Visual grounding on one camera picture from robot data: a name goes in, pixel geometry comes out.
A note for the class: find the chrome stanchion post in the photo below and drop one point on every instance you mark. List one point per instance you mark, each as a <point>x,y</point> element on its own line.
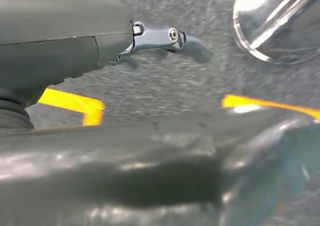
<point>282,29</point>

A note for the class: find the yellow floor tape strip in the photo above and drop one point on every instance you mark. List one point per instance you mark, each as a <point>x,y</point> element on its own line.
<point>75,102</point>

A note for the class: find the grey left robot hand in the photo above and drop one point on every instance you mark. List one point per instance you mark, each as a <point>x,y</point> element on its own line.
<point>62,32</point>

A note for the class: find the yellow floor tape square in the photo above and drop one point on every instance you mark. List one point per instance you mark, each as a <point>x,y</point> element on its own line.
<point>269,104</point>

